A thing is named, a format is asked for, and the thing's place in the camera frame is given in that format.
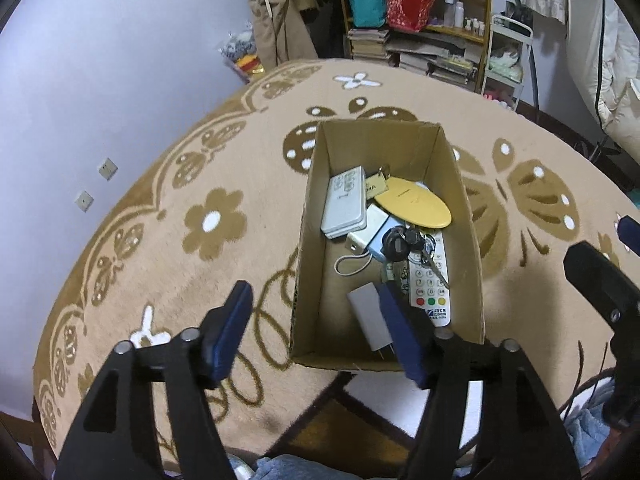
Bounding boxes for white TV remote control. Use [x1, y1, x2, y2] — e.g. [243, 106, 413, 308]
[408, 230, 451, 327]

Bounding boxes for white charger adapter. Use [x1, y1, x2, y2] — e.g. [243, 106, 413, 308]
[347, 283, 395, 352]

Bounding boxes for key bunch with charms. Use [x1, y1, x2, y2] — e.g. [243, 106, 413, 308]
[382, 226, 449, 288]

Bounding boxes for light blue power bank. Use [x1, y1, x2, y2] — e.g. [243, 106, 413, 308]
[345, 216, 401, 263]

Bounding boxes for cardboard box yellow print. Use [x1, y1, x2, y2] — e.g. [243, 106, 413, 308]
[290, 120, 485, 371]

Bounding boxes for white slim remote control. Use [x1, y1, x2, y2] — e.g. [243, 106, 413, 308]
[320, 166, 367, 240]

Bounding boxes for beige butterfly pattern rug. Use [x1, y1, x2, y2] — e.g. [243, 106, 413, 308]
[34, 61, 639, 477]

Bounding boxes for grey blue trouser leg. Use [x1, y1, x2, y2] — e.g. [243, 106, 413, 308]
[564, 378, 617, 470]

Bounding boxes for cream bedding duvet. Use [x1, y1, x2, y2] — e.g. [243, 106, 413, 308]
[566, 0, 639, 159]

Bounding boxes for white rolling cart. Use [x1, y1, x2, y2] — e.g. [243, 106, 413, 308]
[480, 13, 534, 110]

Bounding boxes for wooden shelf with books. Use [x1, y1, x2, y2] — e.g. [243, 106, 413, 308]
[341, 0, 491, 93]

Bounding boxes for beige hanging trousers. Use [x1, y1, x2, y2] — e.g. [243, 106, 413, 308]
[248, 0, 318, 72]

